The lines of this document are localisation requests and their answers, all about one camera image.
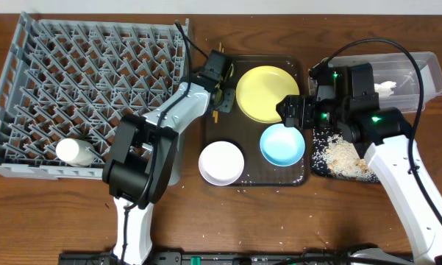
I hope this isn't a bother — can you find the light blue bowl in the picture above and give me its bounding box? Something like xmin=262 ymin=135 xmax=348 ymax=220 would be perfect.
xmin=260 ymin=124 xmax=306 ymax=167

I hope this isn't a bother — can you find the rice and nutshell pile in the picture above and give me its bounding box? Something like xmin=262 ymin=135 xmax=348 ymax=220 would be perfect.
xmin=312 ymin=132 xmax=379 ymax=183

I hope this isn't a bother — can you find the pink bowl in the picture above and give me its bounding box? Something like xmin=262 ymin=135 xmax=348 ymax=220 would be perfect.
xmin=199 ymin=141 xmax=245 ymax=186

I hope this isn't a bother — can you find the white napkin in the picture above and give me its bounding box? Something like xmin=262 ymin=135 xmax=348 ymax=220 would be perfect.
xmin=374 ymin=81 xmax=396 ymax=97

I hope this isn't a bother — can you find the white cup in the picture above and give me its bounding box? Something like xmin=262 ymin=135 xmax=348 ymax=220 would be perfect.
xmin=56 ymin=138 xmax=95 ymax=166

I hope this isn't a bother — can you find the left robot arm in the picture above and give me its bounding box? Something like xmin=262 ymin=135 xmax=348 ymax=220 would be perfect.
xmin=102 ymin=70 xmax=233 ymax=264

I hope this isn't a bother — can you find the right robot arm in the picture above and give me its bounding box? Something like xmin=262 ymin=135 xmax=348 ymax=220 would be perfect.
xmin=276 ymin=94 xmax=442 ymax=264

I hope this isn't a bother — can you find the yellow plate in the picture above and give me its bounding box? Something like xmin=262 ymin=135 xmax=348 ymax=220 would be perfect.
xmin=236 ymin=66 xmax=299 ymax=124

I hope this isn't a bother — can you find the dark brown serving tray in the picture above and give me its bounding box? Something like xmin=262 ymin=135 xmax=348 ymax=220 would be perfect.
xmin=203 ymin=54 xmax=310 ymax=187

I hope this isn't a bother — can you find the black tray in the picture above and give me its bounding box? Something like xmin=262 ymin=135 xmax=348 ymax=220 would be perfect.
xmin=310 ymin=124 xmax=382 ymax=184

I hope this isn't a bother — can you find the clear plastic bin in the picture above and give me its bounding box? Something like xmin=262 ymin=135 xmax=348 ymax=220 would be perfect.
xmin=329 ymin=52 xmax=442 ymax=113

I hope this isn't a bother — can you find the grey dish rack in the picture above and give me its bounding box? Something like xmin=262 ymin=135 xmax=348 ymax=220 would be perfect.
xmin=0 ymin=13 xmax=190 ymax=180

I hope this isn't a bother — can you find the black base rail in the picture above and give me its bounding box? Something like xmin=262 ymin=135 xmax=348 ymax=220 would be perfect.
xmin=57 ymin=244 xmax=427 ymax=265

